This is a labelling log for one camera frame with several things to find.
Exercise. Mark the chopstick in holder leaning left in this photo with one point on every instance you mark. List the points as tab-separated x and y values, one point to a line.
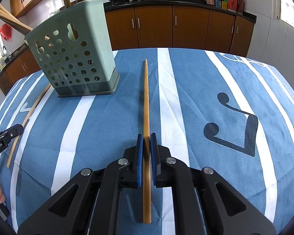
8	18

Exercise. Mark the green perforated utensil holder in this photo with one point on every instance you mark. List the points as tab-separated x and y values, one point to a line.
74	51

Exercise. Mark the brown lower kitchen cabinets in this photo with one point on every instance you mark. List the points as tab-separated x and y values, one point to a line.
157	24

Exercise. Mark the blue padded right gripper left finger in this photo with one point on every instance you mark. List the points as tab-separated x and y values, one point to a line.
138	160

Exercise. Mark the bamboo chopstick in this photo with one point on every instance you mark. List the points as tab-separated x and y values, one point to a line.
25	122
146	150

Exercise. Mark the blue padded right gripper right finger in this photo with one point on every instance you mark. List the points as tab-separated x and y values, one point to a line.
155	159

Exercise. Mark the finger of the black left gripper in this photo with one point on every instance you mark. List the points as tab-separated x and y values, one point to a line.
7	135

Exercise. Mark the blue white striped tablecloth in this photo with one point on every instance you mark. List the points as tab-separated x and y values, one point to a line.
210	109

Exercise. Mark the red plastic bag on wall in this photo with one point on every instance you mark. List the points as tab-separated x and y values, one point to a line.
6	31

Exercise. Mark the right window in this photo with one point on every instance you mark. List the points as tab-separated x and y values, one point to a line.
286	13

